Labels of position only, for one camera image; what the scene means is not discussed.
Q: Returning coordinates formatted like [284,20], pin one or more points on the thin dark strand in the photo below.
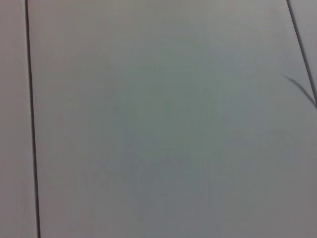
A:
[301,88]

